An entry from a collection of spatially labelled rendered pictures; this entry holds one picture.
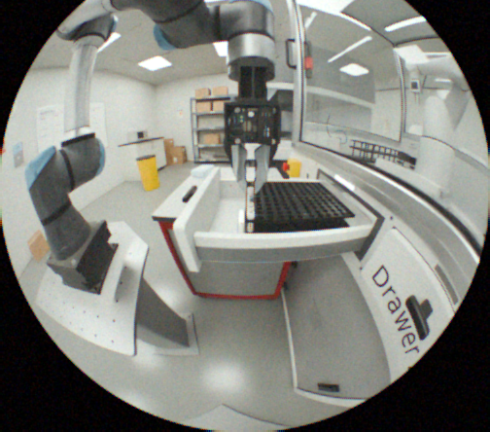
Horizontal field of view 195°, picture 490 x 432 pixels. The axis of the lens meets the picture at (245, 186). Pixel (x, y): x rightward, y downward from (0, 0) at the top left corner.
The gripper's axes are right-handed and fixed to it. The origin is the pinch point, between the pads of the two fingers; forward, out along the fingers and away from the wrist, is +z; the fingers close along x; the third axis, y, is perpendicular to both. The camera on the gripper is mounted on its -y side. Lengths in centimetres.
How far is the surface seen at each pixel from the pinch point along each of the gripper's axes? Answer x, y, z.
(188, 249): -9.4, 11.4, 5.6
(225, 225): -5.7, -0.7, 10.3
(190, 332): -35, 10, 92
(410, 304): 17.6, 25.8, 3.3
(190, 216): -9.0, 8.8, 1.3
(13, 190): -321, 36, -9
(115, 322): -25.9, 25.1, 18.0
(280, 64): 24, -82, -60
